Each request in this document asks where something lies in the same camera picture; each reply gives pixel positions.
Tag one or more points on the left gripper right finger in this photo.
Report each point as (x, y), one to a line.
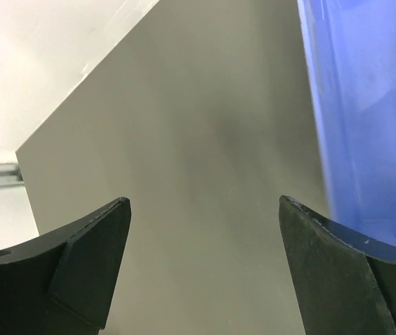
(345, 281)

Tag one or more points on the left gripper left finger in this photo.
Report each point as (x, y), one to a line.
(63, 281)

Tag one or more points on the purple plastic bin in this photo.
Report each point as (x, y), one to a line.
(350, 51)

